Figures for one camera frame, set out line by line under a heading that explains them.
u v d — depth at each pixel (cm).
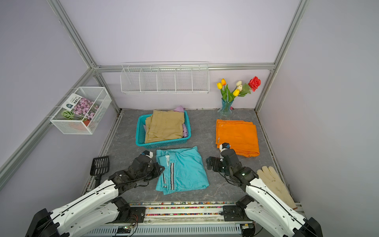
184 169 85
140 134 95
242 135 103
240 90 91
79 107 74
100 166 91
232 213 74
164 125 102
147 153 76
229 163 61
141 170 62
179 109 105
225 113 109
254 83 84
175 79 102
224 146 72
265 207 48
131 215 72
